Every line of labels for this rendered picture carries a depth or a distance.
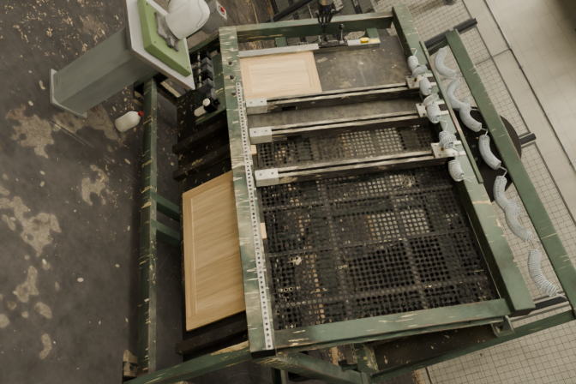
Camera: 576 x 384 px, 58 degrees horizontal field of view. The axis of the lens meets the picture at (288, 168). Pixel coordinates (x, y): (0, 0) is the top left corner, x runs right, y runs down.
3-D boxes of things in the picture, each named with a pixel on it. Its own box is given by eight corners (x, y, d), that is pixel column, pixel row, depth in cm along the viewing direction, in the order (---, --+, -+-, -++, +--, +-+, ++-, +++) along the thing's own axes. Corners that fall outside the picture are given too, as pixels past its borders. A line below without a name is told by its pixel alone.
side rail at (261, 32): (237, 38, 364) (235, 25, 355) (388, 23, 373) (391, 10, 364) (237, 43, 361) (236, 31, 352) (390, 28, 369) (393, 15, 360)
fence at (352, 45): (239, 56, 345) (238, 51, 342) (377, 42, 353) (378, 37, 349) (239, 61, 342) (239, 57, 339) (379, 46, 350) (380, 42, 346)
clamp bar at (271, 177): (255, 175, 290) (252, 149, 270) (458, 151, 299) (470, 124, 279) (256, 189, 284) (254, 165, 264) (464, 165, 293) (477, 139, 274)
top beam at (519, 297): (389, 15, 368) (392, 4, 360) (403, 15, 369) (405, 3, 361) (507, 318, 243) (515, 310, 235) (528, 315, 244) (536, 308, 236)
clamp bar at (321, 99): (246, 105, 320) (243, 77, 300) (431, 85, 329) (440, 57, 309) (247, 117, 314) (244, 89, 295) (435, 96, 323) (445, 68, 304)
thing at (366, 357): (333, 256, 328) (463, 207, 298) (344, 263, 339) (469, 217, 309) (357, 370, 288) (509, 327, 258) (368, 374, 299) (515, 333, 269)
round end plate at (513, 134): (385, 133, 380) (492, 84, 352) (388, 136, 384) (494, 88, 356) (416, 228, 334) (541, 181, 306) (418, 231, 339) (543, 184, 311)
